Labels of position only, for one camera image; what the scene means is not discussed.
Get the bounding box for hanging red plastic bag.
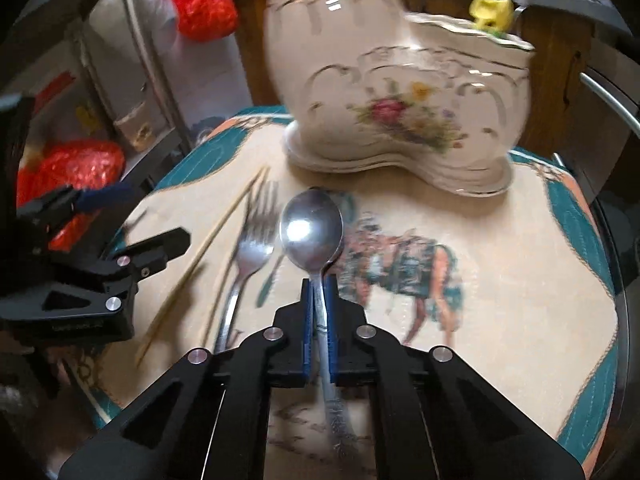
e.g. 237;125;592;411
160;0;239;44

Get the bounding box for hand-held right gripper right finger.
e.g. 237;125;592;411
320;275;586;480

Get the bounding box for silver fork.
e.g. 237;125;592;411
214;180;281;356

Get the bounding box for large silver spoon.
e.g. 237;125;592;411
279;187;363;463

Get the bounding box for floral ceramic utensil holder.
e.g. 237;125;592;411
256;0;537;197

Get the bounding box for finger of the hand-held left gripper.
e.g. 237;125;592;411
42;227;192;314
17;182;134;257

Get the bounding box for curved steel rack pole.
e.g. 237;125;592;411
120;0;194;147

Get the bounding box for steel oven handle bar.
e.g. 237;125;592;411
577;71;640;137

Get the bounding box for crumpled red plastic bag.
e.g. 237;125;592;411
17;140;126;253

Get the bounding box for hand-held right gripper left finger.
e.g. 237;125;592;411
57;277;318;480

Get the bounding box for quilted printed table mat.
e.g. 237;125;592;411
85;105;621;480

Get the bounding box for green spoon yellow tulip head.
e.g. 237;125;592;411
469;0;515;34

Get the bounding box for clear plastic cup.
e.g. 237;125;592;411
112;105;157;149

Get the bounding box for white plastic bag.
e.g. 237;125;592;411
85;0;173;126

